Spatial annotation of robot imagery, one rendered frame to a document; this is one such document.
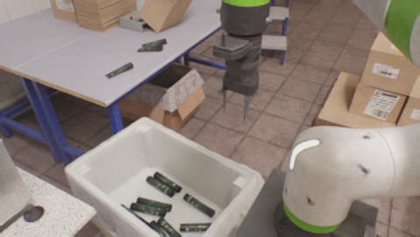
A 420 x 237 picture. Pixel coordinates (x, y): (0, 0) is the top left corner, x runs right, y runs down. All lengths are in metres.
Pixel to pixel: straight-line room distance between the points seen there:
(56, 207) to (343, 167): 0.83
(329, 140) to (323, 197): 0.10
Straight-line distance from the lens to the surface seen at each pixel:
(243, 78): 0.67
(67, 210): 1.08
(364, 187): 0.62
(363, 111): 2.55
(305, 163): 0.58
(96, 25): 2.25
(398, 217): 2.17
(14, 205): 1.06
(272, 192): 0.82
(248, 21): 0.60
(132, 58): 1.84
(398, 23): 0.35
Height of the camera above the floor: 1.54
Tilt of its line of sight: 37 degrees down
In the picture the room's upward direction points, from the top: straight up
